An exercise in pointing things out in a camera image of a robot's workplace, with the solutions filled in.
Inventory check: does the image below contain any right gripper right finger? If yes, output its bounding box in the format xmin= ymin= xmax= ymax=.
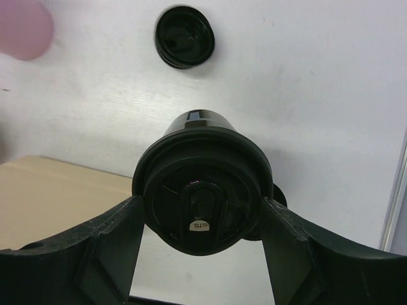
xmin=259 ymin=198 xmax=406 ymax=304

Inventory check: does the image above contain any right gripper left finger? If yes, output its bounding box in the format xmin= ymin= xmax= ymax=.
xmin=1 ymin=196 xmax=144 ymax=304

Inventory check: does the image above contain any brown paper bag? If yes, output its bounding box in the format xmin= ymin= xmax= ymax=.
xmin=1 ymin=156 xmax=132 ymax=250

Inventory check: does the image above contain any black cup lid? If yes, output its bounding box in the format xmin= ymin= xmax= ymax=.
xmin=132 ymin=126 xmax=273 ymax=256

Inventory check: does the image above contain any dark translucent coffee cup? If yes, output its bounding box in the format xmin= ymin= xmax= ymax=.
xmin=164 ymin=109 xmax=235 ymax=135

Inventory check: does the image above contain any stack of black lids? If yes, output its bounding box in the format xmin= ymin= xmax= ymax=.
xmin=155 ymin=5 xmax=215 ymax=69

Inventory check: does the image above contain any pink straw holder cup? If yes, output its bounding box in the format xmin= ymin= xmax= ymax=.
xmin=1 ymin=0 xmax=54 ymax=60

